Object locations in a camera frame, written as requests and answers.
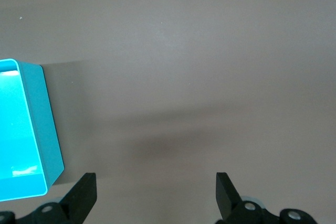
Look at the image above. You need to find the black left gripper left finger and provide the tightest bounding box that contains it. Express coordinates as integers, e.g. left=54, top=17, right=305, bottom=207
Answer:
left=0, top=173, right=98, bottom=224

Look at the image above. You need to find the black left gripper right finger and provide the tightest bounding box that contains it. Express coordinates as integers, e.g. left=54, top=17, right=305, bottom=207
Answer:
left=216, top=172, right=318, bottom=224

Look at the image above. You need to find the teal plastic bin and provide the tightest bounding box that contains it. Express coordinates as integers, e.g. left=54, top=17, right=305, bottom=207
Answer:
left=0, top=58, right=66, bottom=202

